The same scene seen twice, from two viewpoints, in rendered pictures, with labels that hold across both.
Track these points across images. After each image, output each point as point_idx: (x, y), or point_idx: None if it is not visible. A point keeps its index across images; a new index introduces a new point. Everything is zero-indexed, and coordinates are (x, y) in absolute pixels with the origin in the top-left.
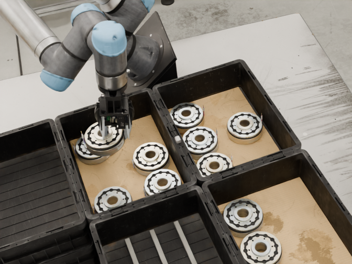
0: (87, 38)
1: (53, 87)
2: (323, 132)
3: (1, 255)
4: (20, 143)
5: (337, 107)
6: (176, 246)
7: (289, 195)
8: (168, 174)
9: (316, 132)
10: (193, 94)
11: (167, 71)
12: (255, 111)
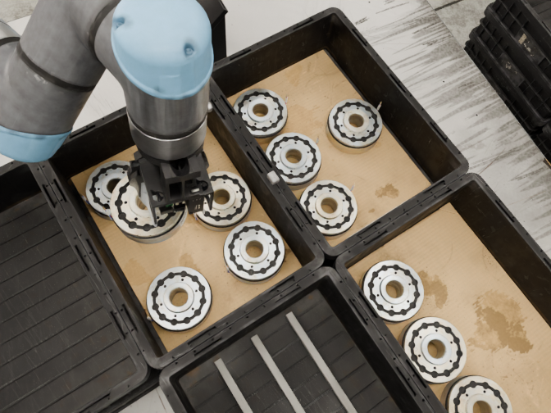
0: (96, 42)
1: (25, 158)
2: (434, 104)
3: None
4: None
5: (441, 61)
6: (298, 358)
7: (443, 237)
8: (260, 230)
9: (423, 105)
10: (261, 71)
11: (211, 32)
12: (358, 91)
